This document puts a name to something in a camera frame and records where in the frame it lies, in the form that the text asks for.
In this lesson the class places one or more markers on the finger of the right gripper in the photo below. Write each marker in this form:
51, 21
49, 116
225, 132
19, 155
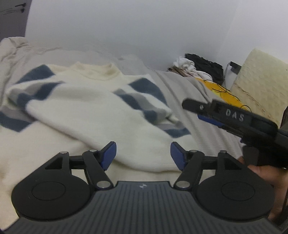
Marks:
210, 120
196, 107

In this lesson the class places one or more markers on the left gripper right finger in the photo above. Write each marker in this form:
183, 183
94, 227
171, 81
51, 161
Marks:
222, 185

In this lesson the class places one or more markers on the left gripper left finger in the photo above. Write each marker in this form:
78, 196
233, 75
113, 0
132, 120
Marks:
64, 184

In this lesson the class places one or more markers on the cream sweater with blue stripes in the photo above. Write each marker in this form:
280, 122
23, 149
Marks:
54, 108

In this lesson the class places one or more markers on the person's right hand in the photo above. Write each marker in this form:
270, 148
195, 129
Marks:
278, 179

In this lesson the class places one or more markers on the yellow cloth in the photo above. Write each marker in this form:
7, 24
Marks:
224, 94

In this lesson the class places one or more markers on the cardboard box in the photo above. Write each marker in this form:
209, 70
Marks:
178, 71

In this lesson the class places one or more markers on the black garment pile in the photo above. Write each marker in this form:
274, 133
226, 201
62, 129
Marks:
212, 68

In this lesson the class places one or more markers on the white crumpled cloth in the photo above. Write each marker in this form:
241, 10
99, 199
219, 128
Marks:
188, 67

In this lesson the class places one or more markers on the cream foam pillow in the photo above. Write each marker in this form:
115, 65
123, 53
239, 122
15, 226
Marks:
261, 84

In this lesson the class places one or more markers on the grey bed cover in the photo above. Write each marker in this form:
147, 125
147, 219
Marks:
18, 58

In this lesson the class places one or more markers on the grey door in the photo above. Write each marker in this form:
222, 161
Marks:
13, 23

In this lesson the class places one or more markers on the black wall charger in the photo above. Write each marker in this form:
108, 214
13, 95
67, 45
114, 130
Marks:
235, 68

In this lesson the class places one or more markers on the black door handle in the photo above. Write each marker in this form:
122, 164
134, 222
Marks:
20, 7

